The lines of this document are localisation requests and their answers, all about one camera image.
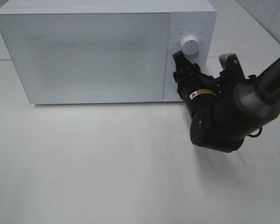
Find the white microwave oven body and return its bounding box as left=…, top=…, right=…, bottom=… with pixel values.
left=0, top=0, right=217, bottom=102

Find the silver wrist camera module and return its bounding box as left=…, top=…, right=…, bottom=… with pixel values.
left=219, top=53, right=245, bottom=83

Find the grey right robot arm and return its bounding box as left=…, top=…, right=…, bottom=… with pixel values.
left=173, top=52, right=280, bottom=153

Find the white microwave door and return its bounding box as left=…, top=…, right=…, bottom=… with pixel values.
left=0, top=13, right=169, bottom=104

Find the upper white control knob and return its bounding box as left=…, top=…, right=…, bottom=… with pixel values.
left=180, top=35, right=200, bottom=56

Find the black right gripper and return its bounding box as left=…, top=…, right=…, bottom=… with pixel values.
left=172, top=50, right=224, bottom=117

